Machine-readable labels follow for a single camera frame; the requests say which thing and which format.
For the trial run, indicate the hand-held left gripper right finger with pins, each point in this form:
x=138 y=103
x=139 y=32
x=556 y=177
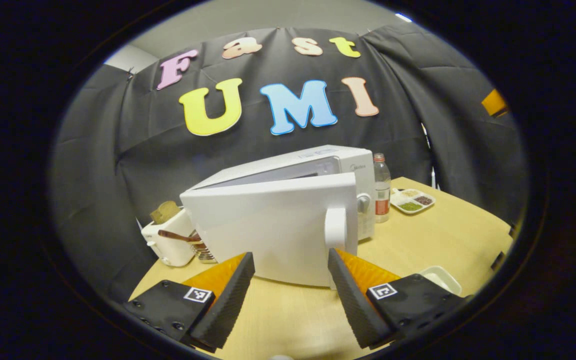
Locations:
x=355 y=305

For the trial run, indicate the wooden spoon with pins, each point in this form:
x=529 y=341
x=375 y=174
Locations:
x=178 y=236

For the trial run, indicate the white divided seasoning tray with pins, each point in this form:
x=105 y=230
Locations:
x=412 y=201

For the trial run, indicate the white toaster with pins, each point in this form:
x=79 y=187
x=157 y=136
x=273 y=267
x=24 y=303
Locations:
x=168 y=247

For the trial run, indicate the white microwave oven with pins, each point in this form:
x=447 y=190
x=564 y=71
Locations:
x=268 y=225

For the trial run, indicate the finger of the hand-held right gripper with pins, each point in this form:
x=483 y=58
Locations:
x=494 y=102

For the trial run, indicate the long ceiling light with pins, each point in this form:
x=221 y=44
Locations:
x=403 y=17

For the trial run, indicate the white rectangular dish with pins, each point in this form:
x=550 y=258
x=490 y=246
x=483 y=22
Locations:
x=443 y=280

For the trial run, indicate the brown toast slice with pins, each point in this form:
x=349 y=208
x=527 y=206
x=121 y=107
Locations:
x=164 y=212

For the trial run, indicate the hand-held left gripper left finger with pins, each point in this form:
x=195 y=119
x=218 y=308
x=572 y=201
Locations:
x=228 y=305

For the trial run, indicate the small metal utensil holder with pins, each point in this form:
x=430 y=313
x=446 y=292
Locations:
x=205 y=252

